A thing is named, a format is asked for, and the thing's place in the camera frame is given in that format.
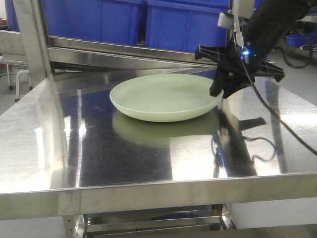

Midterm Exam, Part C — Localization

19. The blue plastic bin left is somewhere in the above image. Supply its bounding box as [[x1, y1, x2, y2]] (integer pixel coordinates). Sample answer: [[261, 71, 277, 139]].
[[43, 0, 145, 45]]

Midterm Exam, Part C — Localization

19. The light green round plate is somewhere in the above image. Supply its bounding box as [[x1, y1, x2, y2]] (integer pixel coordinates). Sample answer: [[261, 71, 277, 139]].
[[109, 73, 223, 122]]

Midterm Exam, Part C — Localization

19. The white metal stool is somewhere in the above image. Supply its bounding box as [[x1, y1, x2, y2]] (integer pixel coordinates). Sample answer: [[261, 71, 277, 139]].
[[14, 69, 34, 103]]

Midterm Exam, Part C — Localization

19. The white cable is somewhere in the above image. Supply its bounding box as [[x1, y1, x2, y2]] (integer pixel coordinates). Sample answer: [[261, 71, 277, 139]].
[[232, 0, 245, 47]]

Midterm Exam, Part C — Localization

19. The blue plastic bin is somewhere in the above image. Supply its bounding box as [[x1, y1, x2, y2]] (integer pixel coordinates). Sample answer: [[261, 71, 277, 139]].
[[145, 0, 230, 53], [43, 0, 145, 45]]

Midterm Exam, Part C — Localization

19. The blue plastic bin right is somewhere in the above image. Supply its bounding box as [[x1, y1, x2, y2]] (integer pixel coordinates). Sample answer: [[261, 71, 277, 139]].
[[145, 0, 230, 53]]

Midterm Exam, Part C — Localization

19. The stainless steel shelf rack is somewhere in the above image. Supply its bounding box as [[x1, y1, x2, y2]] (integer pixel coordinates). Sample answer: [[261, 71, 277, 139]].
[[13, 0, 215, 79]]

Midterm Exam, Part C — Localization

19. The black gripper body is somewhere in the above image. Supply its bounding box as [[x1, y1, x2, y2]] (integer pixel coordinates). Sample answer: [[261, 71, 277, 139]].
[[195, 39, 285, 82]]

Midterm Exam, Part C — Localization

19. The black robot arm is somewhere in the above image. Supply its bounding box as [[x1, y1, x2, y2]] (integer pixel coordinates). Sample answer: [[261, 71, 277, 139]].
[[195, 0, 317, 99]]

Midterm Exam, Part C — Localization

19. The black cable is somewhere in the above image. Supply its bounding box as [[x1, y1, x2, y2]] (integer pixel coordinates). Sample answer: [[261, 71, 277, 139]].
[[231, 34, 317, 157]]

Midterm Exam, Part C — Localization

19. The white wrist camera block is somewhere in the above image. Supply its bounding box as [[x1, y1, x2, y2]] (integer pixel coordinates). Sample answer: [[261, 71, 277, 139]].
[[217, 12, 234, 29]]

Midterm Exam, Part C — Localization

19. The small blue tray lower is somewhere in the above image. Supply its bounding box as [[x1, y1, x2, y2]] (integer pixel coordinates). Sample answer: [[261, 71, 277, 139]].
[[285, 32, 317, 48]]

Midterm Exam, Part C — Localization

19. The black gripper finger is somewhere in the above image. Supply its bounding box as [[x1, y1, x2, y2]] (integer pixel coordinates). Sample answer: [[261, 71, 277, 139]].
[[222, 75, 251, 99], [210, 69, 231, 96]]

